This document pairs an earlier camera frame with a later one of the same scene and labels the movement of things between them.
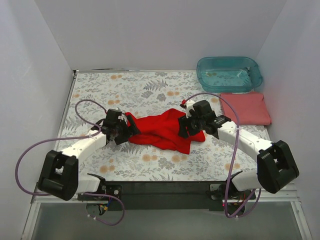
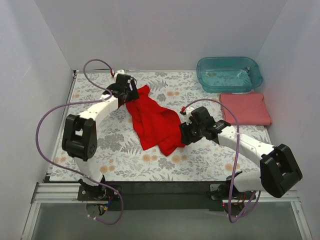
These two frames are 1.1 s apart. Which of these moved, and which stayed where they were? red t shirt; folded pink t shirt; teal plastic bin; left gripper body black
Moved: left gripper body black; red t shirt
Stayed: teal plastic bin; folded pink t shirt
